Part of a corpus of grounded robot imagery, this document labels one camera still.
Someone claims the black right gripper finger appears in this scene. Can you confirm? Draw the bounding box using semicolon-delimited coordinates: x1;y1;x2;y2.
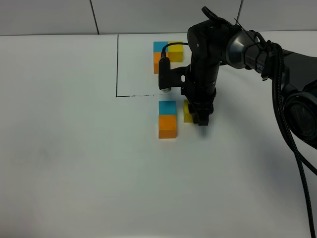
197;104;213;126
188;104;198;123

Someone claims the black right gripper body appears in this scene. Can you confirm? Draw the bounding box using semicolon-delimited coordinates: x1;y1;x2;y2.
180;21;238;105

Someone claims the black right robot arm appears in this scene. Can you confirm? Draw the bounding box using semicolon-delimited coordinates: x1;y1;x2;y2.
184;20;317;147

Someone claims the yellow template block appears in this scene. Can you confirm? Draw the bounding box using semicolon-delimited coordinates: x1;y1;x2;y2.
167;44;184;62

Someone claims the blue template block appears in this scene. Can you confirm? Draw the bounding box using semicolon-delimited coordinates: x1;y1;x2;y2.
153;41;168;53

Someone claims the orange template block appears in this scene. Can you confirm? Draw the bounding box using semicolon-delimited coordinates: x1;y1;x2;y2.
153;52;161;74

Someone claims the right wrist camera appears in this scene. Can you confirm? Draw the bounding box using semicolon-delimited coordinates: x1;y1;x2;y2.
158;57;187;92

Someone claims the black braided cable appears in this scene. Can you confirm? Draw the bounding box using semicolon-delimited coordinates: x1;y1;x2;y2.
271;43;317;238

